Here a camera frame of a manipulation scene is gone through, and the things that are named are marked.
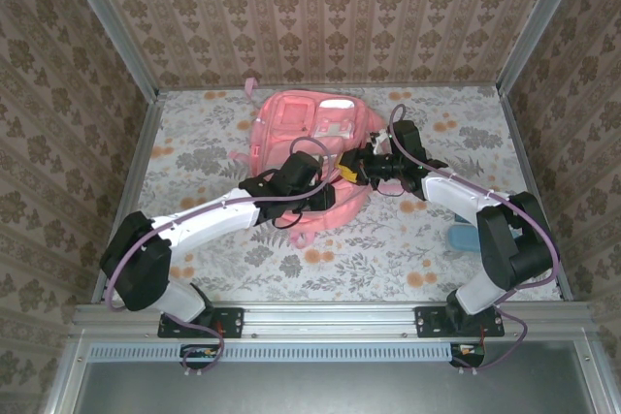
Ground aluminium table side rail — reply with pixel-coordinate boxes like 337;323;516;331
499;88;574;303
91;93;164;303

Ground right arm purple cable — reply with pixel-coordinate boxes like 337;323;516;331
389;103;560;371

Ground aluminium frame post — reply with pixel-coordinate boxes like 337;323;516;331
56;0;160;98
497;0;592;95

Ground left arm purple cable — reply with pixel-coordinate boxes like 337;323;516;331
106;137;341;377

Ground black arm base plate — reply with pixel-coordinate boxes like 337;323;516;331
414;305;506;339
157;306;245;339

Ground slotted grey cable duct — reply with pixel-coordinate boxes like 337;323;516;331
89;341;486;364

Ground pink student backpack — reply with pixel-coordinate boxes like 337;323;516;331
227;77;399;248

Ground aluminium mounting rail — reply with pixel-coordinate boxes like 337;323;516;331
72;301;596;337

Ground small wired circuit board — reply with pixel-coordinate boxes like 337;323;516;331
448;341;486;369
180;343;227;370

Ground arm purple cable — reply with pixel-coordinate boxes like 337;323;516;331
106;137;341;377
389;103;560;371

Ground grey metal sheet panel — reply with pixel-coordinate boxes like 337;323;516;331
46;335;610;414

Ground floral patterned table cover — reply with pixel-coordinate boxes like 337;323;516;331
118;86;564;303

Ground light blue pencil case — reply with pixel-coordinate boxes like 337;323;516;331
445;223;481;253

